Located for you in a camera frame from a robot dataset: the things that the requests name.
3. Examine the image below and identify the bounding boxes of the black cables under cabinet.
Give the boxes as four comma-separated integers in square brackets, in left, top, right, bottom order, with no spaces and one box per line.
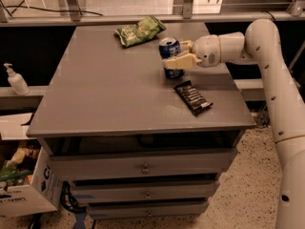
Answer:
[60,181,88,215]

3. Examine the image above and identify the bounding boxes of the green chip bag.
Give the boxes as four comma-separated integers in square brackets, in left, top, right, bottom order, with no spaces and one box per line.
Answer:
[115,16,166,48]

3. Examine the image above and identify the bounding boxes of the grey drawer cabinet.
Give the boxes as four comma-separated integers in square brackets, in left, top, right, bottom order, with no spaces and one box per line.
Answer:
[28,26,254,211]

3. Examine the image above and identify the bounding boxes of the top cabinet drawer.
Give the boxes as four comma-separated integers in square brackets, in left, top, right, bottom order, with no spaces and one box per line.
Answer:
[48,148,236,180]

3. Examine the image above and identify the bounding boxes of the middle cabinet drawer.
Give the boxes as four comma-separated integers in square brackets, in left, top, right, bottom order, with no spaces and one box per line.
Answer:
[71,180,219,203]

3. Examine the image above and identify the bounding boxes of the black floor cable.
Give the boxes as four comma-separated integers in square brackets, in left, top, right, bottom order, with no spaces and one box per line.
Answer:
[0,0,104,17]

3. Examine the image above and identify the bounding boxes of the bottom cabinet drawer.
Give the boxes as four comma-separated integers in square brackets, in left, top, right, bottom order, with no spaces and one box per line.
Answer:
[88,200,208,219]

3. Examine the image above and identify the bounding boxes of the white cardboard box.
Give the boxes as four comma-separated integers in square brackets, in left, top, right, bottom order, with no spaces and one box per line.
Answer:
[0,114,62,218]

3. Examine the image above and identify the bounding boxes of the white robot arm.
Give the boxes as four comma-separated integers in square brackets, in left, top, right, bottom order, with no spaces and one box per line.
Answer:
[163,19,305,229]

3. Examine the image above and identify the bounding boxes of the cabinet drawer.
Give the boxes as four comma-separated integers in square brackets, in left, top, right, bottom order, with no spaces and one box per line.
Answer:
[88,200,208,219]
[71,180,219,203]
[48,148,236,180]

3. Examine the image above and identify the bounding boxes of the white pump bottle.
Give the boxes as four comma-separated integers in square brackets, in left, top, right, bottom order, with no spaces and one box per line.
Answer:
[4,63,30,95]

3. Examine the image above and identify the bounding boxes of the black snack bar wrapper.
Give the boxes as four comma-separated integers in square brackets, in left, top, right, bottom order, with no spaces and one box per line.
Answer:
[174,80,213,115]

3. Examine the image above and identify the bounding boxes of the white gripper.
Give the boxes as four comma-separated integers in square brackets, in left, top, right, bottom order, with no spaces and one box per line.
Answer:
[162,35,220,70]

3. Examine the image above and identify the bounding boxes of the blue pepsi can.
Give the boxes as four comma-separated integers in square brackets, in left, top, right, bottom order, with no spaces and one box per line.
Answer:
[159,37,184,79]

